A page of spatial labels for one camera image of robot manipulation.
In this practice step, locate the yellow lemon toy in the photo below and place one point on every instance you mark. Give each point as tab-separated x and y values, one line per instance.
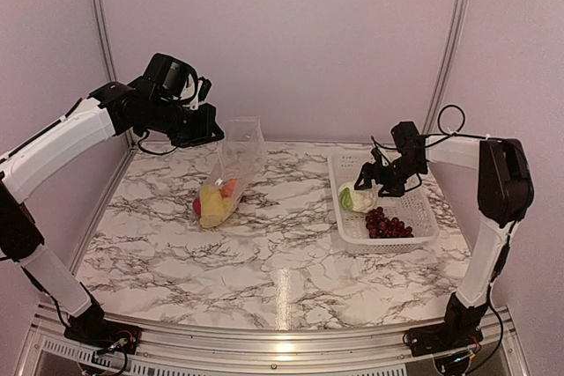
210	198

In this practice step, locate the clear zip top bag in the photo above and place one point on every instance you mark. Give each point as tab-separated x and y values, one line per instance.
241	155

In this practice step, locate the right aluminium frame post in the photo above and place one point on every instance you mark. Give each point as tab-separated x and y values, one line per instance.
454	34

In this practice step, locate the red bell pepper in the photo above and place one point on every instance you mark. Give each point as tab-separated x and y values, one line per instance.
197	206

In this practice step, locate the orange pumpkin toy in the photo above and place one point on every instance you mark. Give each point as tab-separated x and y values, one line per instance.
228	188

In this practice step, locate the white cauliflower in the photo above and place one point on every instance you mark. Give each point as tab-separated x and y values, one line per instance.
361	201

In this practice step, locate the left aluminium frame post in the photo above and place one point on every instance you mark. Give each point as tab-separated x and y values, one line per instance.
103	39

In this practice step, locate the aluminium frame post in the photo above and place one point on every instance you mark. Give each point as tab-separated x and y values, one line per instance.
454	34
103	39

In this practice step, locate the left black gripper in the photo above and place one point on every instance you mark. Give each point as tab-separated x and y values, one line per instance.
206	111

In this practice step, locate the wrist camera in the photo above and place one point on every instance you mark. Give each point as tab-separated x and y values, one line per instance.
409	143
174	80

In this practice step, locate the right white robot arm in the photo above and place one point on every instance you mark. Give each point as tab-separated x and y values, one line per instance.
505	192

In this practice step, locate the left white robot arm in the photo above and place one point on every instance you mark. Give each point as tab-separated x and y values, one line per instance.
181	113

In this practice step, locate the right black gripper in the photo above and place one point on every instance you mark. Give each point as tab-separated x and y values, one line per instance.
367	170

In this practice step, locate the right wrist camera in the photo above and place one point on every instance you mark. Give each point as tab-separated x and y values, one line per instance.
409	143

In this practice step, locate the white plastic basket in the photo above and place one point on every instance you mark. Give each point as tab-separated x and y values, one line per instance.
413	208

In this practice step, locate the purple grape bunch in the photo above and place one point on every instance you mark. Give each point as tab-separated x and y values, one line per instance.
380	226

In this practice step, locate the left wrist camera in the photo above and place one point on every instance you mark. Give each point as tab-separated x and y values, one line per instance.
174	80

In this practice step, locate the front aluminium rail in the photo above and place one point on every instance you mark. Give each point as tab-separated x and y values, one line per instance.
174	349

